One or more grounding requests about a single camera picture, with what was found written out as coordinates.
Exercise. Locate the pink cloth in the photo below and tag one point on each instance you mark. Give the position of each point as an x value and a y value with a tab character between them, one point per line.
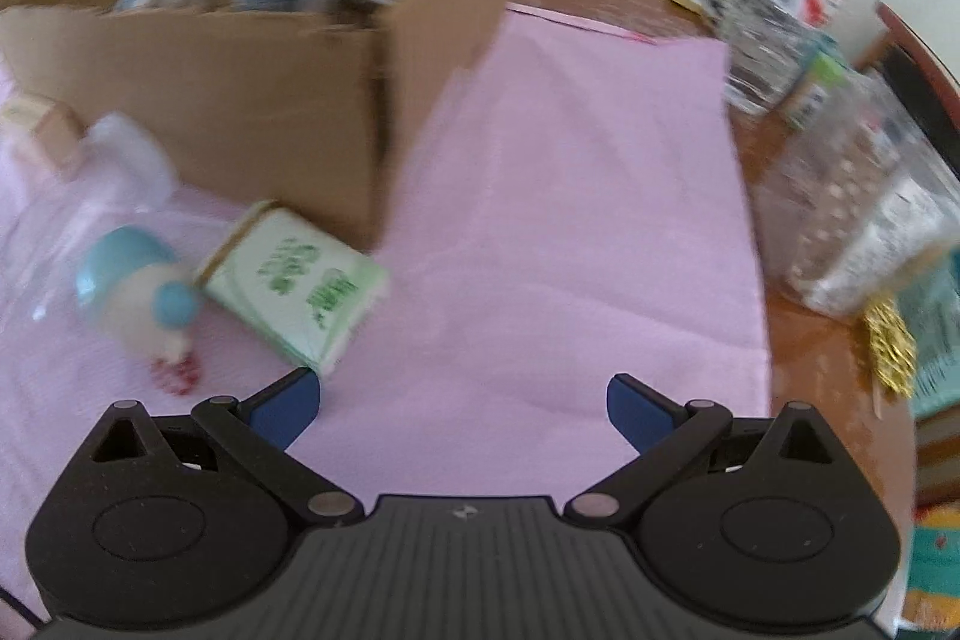
562	197

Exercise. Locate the light blue plush toy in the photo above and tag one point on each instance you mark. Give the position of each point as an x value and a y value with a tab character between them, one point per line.
120	265

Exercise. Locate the clear plastic cup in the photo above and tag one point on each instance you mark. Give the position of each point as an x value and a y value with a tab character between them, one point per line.
127	160

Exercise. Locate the dark wooden chair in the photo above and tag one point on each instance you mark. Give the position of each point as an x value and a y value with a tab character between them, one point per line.
919	78

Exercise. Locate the gold foil ornament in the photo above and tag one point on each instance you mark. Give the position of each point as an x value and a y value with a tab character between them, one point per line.
889	347

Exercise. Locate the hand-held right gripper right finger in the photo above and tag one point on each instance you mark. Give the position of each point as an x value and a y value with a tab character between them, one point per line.
637	411

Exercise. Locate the teal box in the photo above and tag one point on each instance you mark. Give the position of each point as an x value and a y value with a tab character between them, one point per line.
934	340

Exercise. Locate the small green label bottle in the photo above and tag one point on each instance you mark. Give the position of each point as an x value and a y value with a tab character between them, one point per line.
817	85

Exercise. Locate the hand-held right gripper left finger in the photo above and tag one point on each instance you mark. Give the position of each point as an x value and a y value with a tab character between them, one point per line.
289	407

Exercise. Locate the colourful printed box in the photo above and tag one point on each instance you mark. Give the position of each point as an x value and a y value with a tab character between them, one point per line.
934	565

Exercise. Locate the brown cardboard box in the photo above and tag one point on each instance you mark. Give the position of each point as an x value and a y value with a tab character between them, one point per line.
262	100

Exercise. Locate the green tissue packet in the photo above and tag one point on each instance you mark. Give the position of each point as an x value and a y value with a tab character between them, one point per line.
300	280

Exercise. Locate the small beige carton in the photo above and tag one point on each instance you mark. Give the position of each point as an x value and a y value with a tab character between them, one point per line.
45	130

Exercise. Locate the large clear plastic jar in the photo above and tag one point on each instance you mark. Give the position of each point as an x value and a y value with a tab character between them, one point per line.
840	212

